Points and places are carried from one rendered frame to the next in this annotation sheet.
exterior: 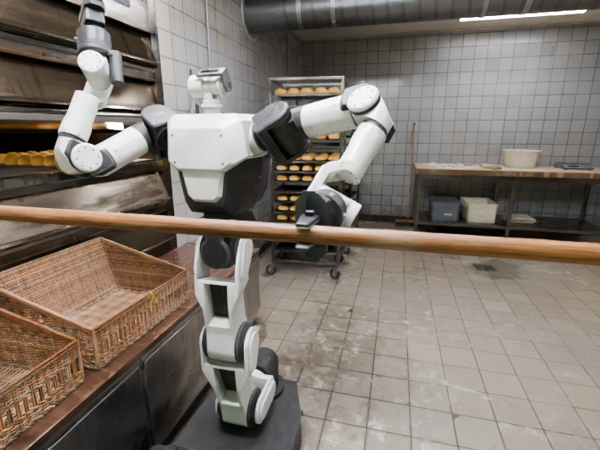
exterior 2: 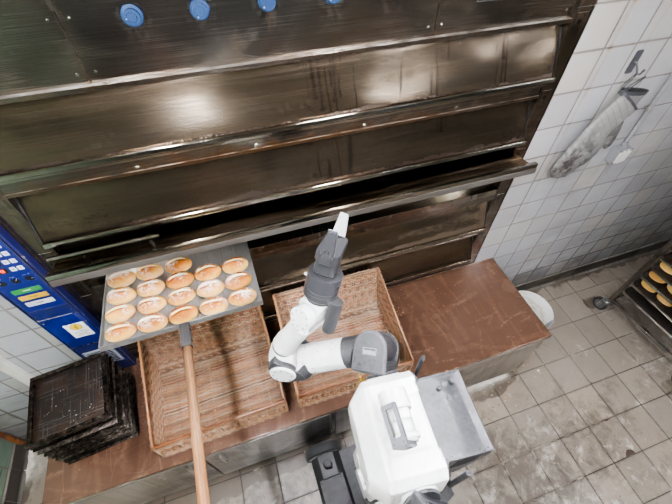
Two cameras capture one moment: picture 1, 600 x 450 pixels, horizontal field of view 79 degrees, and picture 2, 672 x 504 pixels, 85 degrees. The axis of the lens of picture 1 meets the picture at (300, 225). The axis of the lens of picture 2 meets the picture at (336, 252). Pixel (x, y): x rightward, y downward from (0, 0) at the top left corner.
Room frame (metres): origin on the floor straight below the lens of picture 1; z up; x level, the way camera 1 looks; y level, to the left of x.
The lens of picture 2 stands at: (0.89, 0.14, 2.34)
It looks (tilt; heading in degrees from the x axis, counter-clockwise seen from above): 51 degrees down; 57
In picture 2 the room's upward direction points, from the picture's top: straight up
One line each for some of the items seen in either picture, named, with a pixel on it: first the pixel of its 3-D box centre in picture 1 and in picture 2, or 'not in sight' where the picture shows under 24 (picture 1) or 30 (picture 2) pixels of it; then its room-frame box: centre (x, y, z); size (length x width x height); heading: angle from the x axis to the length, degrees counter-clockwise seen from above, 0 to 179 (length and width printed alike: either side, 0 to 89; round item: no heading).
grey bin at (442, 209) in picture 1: (443, 207); not in sight; (4.70, -1.91, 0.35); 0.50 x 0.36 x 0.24; 165
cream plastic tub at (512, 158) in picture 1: (520, 158); not in sight; (4.57, -2.75, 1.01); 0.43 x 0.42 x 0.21; 75
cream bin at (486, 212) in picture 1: (477, 209); not in sight; (4.60, -2.31, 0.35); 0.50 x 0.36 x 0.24; 167
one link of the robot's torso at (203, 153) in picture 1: (225, 157); (410, 434); (1.20, 0.24, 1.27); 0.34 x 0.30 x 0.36; 70
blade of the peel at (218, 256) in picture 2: not in sight; (180, 284); (0.83, 1.12, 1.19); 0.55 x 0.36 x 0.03; 167
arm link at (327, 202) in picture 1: (318, 219); not in sight; (0.66, -0.04, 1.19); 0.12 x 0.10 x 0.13; 166
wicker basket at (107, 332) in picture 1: (99, 290); (341, 334); (1.36, 0.82, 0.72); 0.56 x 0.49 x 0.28; 165
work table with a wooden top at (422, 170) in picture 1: (502, 203); not in sight; (4.53, -2.58, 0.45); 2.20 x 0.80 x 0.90; 75
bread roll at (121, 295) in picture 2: not in sight; (120, 294); (0.63, 1.19, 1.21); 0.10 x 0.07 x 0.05; 164
